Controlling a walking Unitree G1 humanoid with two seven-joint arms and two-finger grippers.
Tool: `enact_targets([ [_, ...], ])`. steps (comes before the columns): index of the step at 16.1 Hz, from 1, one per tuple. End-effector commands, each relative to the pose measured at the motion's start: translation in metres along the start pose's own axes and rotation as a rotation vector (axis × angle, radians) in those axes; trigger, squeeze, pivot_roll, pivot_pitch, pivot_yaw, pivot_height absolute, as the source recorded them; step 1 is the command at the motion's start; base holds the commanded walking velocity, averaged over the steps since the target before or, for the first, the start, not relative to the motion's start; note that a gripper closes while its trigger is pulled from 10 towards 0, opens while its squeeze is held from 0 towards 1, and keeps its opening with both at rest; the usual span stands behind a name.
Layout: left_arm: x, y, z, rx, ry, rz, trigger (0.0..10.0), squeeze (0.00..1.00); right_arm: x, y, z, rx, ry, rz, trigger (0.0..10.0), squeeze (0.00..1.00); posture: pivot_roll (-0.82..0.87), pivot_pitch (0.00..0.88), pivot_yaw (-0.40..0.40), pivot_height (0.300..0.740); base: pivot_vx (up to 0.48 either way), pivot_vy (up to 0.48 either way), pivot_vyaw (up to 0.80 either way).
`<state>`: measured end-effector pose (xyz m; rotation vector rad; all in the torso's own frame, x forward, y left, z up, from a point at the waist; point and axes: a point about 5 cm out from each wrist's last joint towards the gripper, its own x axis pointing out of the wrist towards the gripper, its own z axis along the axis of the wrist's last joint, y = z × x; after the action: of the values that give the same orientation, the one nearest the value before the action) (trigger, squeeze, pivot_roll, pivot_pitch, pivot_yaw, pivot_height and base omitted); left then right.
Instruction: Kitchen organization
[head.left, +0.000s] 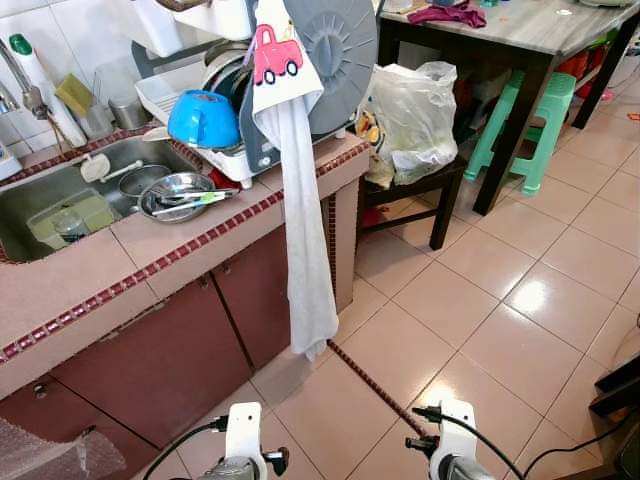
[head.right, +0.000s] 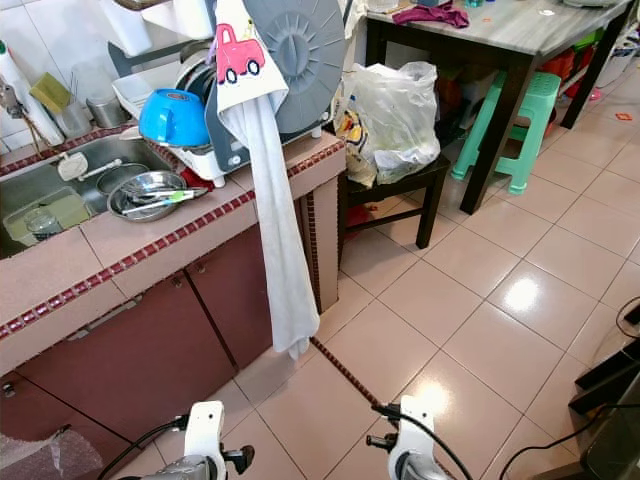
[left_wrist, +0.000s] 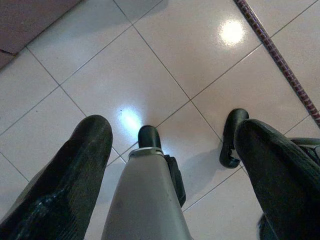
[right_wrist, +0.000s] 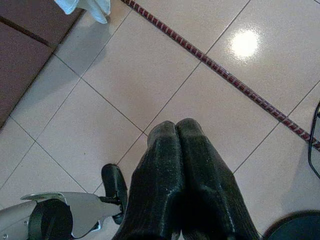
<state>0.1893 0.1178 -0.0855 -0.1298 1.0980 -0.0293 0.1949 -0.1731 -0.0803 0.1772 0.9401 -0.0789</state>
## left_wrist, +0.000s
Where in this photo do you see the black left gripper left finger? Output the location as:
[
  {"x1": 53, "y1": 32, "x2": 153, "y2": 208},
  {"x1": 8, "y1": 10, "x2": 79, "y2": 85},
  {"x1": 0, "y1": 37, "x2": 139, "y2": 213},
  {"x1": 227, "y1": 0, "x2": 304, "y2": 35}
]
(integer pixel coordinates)
[{"x1": 0, "y1": 114, "x2": 113, "y2": 240}]

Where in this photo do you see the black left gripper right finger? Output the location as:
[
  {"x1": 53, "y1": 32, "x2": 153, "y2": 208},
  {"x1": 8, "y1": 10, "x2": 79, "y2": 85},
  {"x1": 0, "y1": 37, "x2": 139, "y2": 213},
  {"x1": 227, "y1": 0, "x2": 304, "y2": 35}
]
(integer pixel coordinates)
[{"x1": 233, "y1": 118, "x2": 320, "y2": 240}]

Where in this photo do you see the black robot right foot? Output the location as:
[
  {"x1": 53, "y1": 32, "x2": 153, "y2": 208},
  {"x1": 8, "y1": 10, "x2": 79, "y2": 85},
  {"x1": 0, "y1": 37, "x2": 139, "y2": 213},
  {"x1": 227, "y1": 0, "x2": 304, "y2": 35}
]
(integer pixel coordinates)
[{"x1": 219, "y1": 108, "x2": 250, "y2": 168}]

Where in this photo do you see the silver robot left leg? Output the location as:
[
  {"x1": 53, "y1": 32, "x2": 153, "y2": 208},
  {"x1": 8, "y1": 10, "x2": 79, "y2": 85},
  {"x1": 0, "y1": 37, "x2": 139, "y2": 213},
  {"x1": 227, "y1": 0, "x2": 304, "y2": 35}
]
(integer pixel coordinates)
[{"x1": 101, "y1": 124, "x2": 193, "y2": 240}]

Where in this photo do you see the brown counter cabinet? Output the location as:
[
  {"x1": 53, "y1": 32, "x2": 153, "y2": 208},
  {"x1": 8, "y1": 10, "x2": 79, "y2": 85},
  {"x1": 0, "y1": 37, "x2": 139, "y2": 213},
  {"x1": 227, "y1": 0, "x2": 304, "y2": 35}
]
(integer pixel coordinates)
[{"x1": 0, "y1": 0, "x2": 85, "y2": 69}]

